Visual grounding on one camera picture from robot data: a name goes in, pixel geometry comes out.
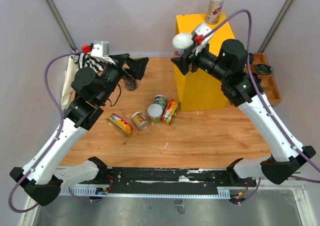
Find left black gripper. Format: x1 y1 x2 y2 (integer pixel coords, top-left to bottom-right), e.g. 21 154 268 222
97 54 149 105

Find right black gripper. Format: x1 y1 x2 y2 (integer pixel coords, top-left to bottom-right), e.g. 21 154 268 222
171 40 230 83

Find tall white lid can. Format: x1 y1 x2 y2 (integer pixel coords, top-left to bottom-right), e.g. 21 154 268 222
205 0 225 25
172 33 194 57

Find dark brown can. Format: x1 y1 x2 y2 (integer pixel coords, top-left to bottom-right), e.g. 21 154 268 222
123 77 138 91

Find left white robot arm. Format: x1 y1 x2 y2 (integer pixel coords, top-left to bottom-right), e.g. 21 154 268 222
9 54 149 206

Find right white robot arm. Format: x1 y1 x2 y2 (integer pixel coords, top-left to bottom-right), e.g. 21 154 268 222
171 39 316 186

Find yellow cabinet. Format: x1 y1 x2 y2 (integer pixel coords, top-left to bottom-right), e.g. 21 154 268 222
173 14 229 112

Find green fruit can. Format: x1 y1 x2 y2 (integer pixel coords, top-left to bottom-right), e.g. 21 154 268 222
153 94 166 109

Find striped black white cloth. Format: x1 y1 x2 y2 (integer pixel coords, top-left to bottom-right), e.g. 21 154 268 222
67 53 105 73

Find white lid yellow can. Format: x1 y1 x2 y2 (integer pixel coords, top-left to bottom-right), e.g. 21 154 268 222
147 104 163 124

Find cream cloth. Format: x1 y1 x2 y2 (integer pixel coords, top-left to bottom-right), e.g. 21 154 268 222
61 56 79 110

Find orange fruit can lying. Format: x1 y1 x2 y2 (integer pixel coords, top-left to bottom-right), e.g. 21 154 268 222
131 111 150 130

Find red yellow fish tin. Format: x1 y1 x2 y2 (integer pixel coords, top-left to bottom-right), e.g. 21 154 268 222
106 113 133 136

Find dark green item tray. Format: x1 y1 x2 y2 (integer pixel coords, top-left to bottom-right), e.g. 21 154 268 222
254 63 272 75

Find wooden compartment tray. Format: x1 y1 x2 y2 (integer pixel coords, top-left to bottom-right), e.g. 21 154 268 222
249 53 282 105

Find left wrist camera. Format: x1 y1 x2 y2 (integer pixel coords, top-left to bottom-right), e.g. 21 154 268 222
90 41 116 65

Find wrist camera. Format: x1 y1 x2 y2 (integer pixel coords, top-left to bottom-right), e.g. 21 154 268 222
191 23 214 56
90 41 116 65

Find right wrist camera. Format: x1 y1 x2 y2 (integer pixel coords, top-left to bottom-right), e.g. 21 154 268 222
191 23 214 56

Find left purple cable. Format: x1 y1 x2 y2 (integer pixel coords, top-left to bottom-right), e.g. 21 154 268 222
7 44 91 213

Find purple cable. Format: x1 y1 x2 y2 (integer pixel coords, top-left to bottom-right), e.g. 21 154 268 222
7 44 91 213
193 9 320 174

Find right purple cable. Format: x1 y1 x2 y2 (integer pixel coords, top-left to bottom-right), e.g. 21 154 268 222
193 9 320 174

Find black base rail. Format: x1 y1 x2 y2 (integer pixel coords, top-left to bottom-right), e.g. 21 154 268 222
80 167 257 196

